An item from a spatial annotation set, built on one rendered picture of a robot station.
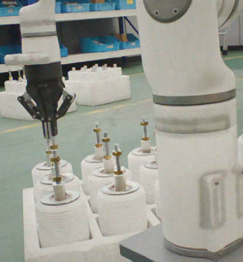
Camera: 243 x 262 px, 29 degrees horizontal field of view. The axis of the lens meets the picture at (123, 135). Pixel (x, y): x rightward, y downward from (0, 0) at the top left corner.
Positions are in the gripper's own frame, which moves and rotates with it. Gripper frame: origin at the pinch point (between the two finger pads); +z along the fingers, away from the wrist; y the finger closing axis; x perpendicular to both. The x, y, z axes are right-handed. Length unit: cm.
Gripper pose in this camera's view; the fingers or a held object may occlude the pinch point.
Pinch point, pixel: (50, 130)
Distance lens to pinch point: 99.0
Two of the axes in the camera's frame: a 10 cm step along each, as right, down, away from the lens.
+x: -2.9, 2.4, -9.2
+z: 0.8, 9.7, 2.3
